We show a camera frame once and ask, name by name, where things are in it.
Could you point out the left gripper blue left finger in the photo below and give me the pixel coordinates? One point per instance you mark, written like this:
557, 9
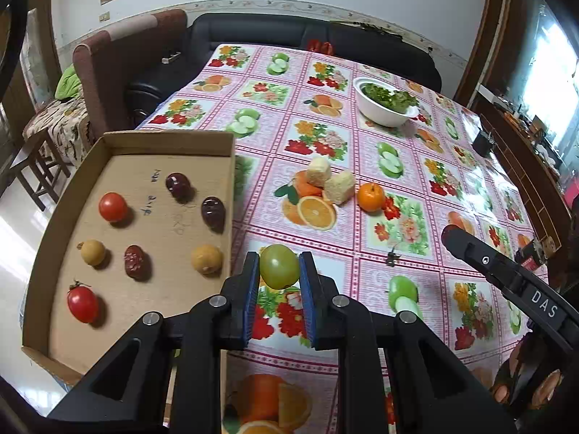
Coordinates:
241, 293

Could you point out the floral patterned seat cover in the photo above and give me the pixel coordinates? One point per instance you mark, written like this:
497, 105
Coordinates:
68, 125

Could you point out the brown armchair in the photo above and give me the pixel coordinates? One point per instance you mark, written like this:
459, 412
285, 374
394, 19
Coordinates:
108, 60

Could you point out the cream cake cube front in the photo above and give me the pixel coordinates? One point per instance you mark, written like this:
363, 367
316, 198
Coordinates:
339, 188

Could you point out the dark red plum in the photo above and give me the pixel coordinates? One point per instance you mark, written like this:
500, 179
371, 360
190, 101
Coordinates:
179, 186

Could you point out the small dried stem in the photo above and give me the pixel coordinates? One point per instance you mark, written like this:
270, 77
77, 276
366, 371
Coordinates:
392, 258

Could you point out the red black device right edge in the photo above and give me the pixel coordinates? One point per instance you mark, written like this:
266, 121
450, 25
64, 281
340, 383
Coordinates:
533, 253

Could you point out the right hand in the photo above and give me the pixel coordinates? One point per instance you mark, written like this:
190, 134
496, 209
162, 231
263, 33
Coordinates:
526, 382

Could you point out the green grape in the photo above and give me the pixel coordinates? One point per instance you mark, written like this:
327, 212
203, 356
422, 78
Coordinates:
279, 266

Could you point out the brown longan fruit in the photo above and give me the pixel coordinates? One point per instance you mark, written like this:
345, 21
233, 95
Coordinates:
92, 251
207, 259

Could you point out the red item on sofa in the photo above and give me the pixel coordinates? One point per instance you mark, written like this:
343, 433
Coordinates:
320, 47

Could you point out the dark red jujube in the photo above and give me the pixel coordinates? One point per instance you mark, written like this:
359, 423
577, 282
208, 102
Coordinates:
136, 264
213, 213

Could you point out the green cushion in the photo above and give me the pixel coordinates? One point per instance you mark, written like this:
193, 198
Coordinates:
68, 85

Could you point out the black cup on table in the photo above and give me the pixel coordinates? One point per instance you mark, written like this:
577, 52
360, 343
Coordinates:
483, 144

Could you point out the wooden sideboard with clutter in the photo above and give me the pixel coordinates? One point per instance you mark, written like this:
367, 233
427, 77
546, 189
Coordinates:
487, 86

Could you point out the cardboard tray box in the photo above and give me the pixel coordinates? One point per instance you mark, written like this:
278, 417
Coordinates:
135, 165

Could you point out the cream cake cube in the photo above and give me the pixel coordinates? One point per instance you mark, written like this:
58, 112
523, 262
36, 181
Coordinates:
339, 188
318, 172

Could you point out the red cherry tomato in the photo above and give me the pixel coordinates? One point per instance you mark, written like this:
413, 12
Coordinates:
112, 207

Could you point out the wooden glass door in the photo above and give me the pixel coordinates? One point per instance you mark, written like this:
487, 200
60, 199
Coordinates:
33, 84

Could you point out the fruit print pink tablecloth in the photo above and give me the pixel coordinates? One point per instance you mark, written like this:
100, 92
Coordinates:
364, 170

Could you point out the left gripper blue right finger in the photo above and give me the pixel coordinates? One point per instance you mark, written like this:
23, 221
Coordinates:
317, 291

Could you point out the cream cake cube back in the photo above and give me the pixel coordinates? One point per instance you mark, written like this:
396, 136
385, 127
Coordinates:
318, 172

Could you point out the wall power socket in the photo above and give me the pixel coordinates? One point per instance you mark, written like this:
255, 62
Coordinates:
104, 16

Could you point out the green lettuce leaves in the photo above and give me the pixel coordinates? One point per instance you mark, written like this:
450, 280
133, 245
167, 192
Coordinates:
394, 100

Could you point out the red tomato with stem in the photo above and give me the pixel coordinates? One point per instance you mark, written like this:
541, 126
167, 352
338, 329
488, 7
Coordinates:
82, 303

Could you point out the orange mandarin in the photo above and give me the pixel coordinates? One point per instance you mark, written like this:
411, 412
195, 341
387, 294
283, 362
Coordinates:
371, 197

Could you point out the wooden stool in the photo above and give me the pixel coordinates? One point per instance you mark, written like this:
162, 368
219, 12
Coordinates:
40, 155

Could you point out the white bowl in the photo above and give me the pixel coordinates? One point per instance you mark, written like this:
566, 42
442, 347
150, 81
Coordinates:
377, 113

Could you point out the black leather sofa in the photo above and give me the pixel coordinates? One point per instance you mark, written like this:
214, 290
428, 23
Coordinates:
357, 42

